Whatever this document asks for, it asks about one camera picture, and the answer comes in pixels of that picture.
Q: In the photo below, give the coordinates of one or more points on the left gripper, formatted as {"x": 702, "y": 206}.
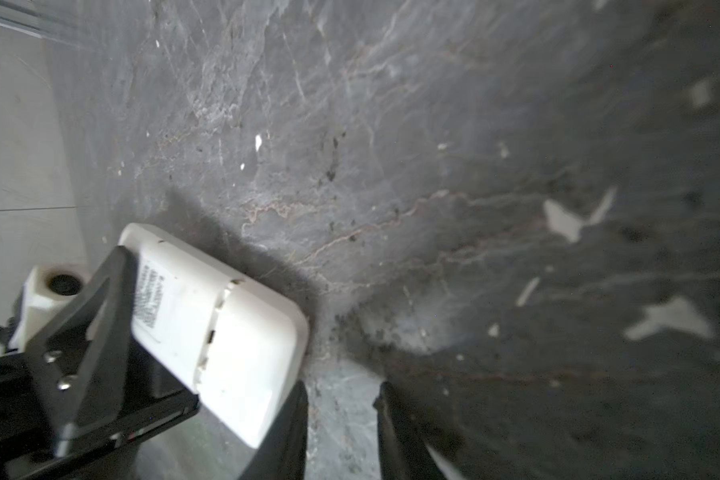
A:
{"x": 93, "y": 402}

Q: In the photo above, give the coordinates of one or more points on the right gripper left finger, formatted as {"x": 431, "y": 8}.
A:
{"x": 282, "y": 453}

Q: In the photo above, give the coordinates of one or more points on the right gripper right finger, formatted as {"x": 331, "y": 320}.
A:
{"x": 402, "y": 452}

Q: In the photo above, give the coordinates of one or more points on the white remote control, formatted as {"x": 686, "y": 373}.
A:
{"x": 227, "y": 338}

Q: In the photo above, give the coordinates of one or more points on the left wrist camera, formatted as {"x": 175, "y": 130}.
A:
{"x": 46, "y": 291}

